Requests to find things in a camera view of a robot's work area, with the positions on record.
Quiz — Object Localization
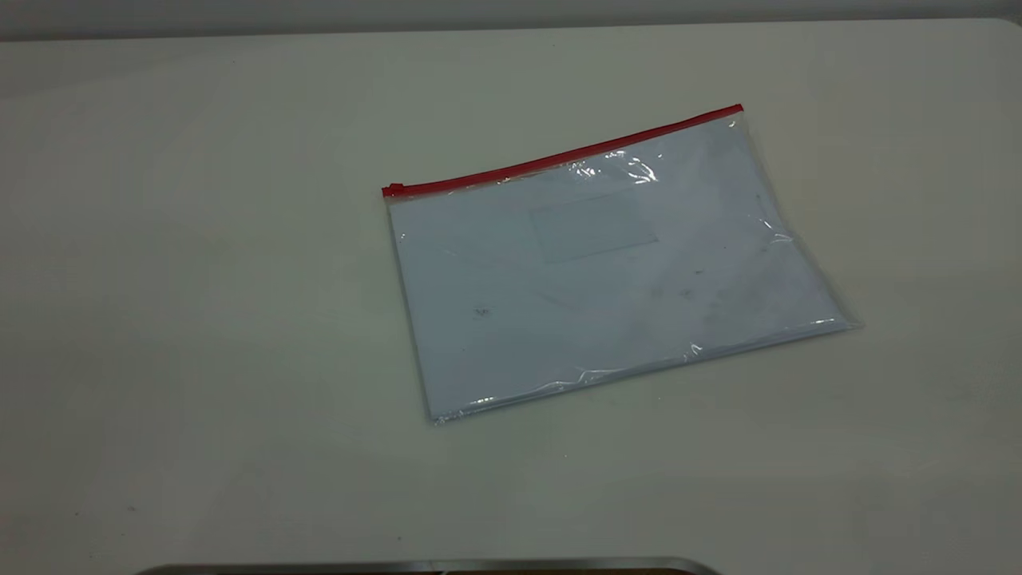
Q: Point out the silver metal frame edge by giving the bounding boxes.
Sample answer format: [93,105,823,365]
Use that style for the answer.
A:
[134,557,721,575]

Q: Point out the transparent zip bag red zipper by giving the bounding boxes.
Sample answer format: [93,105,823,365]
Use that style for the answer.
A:
[380,103,866,425]

